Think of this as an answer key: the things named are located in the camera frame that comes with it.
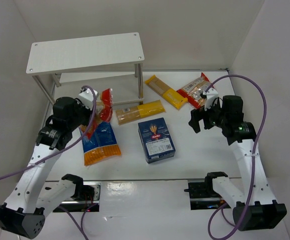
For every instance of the white two-tier metal shelf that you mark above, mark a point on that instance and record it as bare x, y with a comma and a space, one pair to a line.
61, 67

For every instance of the blue Barilla pasta box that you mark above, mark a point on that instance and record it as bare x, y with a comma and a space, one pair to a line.
156, 140

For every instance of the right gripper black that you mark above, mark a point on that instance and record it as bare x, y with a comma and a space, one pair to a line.
207, 117

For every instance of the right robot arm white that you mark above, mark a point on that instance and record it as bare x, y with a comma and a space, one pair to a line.
256, 207

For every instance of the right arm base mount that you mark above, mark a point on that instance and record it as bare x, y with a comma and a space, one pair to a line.
200, 198

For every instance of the yellow spaghetti bag near shelf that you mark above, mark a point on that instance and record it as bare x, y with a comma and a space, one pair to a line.
130, 114

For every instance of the red fusilli bag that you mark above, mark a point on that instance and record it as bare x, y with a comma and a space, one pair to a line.
193, 90
104, 111

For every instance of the yellow spaghetti bag far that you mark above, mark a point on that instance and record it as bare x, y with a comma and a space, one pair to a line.
166, 92

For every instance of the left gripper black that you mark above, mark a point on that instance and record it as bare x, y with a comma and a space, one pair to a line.
85, 116

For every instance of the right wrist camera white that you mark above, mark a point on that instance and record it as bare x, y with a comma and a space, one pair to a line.
210, 96

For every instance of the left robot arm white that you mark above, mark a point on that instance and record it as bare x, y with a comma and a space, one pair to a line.
24, 211

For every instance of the blue orange pasta bag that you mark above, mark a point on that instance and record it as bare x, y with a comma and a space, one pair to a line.
100, 144

